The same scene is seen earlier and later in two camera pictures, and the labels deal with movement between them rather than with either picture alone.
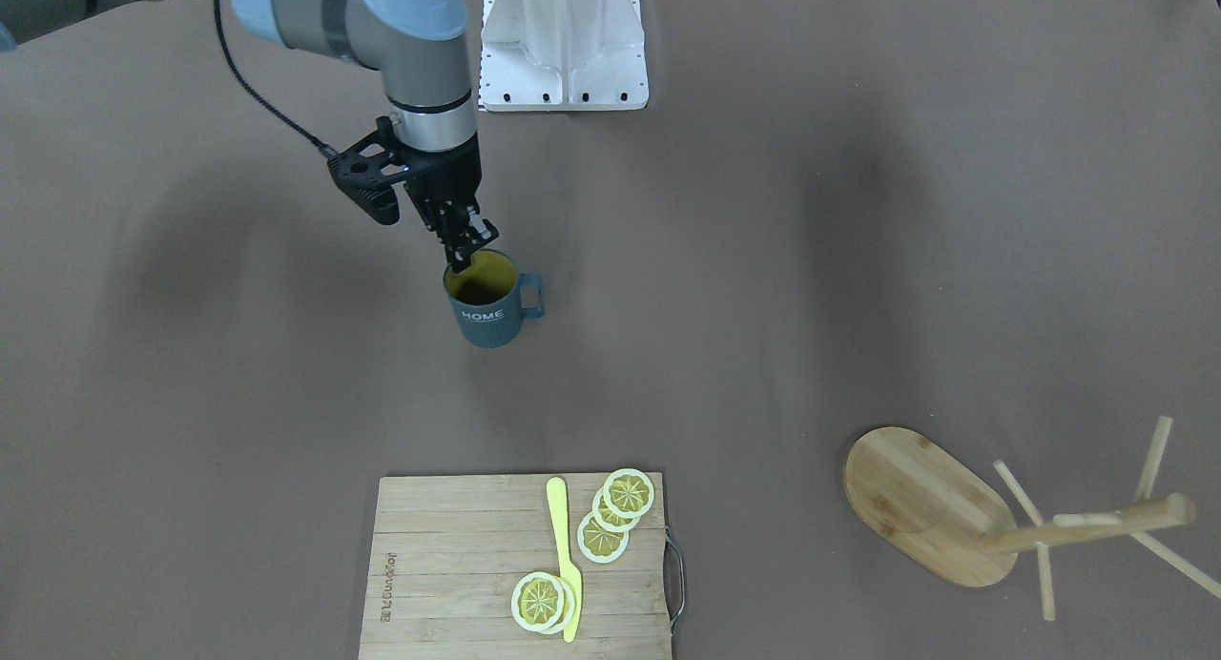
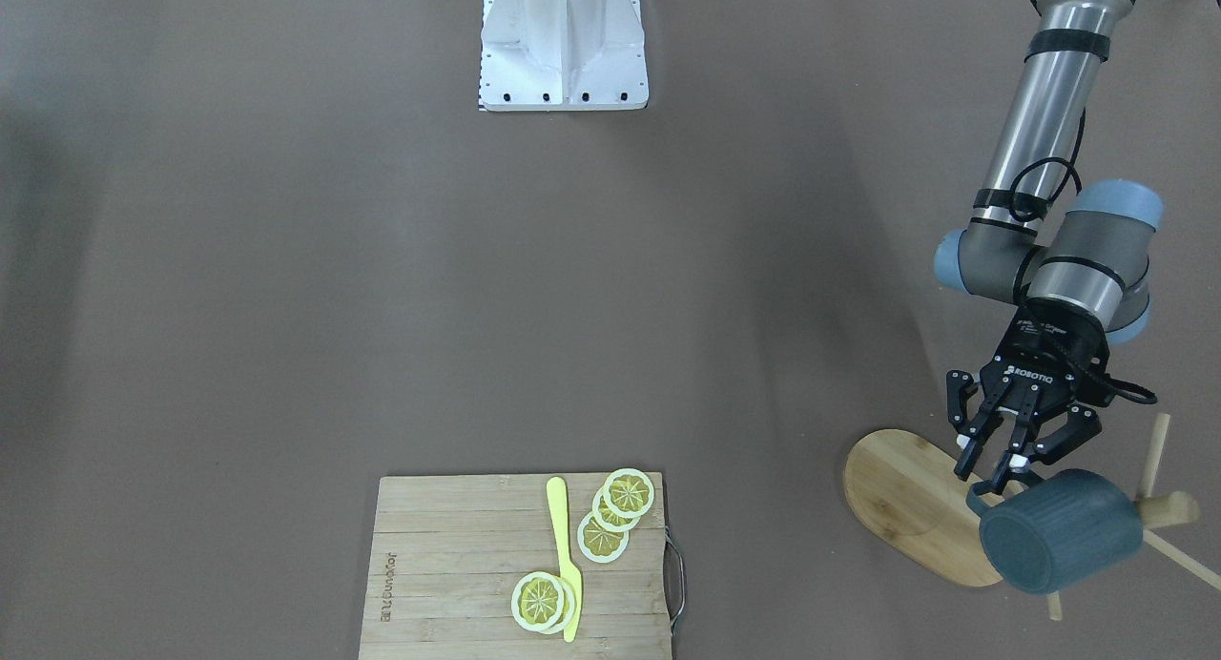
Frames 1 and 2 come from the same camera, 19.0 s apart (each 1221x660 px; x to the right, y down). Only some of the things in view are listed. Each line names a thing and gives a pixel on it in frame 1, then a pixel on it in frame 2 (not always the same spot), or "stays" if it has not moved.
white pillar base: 555,42 stays
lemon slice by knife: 543,603 stays
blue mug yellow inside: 486,298 -> 1078,527
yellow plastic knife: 569,570 stays
